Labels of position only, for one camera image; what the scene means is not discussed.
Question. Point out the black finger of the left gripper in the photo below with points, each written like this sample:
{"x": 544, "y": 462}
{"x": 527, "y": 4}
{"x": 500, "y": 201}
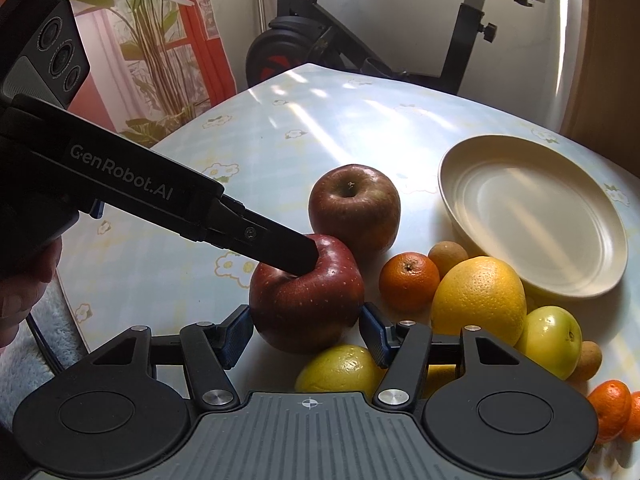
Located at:
{"x": 230, "y": 225}

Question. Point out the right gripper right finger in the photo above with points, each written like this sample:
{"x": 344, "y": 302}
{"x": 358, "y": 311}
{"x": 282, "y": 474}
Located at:
{"x": 471, "y": 402}

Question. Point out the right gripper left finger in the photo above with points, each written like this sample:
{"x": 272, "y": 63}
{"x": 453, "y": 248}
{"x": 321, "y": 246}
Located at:
{"x": 132, "y": 403}

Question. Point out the yellow green apple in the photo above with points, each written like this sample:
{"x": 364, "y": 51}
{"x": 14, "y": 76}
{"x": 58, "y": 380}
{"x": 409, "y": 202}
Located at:
{"x": 552, "y": 338}

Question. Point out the dark red apple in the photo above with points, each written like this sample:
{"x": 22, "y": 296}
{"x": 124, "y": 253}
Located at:
{"x": 311, "y": 313}

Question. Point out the reddish green apple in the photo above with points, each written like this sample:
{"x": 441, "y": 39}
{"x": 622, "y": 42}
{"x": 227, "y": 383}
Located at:
{"x": 359, "y": 206}

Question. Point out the orange tangerine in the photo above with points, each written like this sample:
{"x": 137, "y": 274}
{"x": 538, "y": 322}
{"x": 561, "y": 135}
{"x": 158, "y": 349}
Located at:
{"x": 408, "y": 282}

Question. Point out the cream round plate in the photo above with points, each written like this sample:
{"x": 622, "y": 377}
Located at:
{"x": 528, "y": 205}

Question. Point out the person's left hand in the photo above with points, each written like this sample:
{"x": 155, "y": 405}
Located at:
{"x": 21, "y": 292}

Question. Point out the white fluffy blanket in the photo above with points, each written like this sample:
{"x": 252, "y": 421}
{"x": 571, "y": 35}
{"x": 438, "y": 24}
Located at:
{"x": 23, "y": 368}

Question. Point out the brown kiwi at right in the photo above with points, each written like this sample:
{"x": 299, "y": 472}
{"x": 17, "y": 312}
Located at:
{"x": 589, "y": 362}

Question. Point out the green potted plant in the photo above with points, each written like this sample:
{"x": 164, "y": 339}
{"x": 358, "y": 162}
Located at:
{"x": 152, "y": 37}

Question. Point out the yellow lemon near gripper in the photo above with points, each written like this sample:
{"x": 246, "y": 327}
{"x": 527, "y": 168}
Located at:
{"x": 343, "y": 368}

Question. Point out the brown kiwi near plate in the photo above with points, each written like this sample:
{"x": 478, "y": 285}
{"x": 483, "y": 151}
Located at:
{"x": 447, "y": 254}

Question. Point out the wooden headboard panel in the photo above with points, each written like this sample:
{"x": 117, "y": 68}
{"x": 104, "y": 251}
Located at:
{"x": 602, "y": 111}

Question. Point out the red window frame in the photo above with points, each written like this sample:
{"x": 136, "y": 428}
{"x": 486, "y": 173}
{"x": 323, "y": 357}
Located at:
{"x": 202, "y": 35}

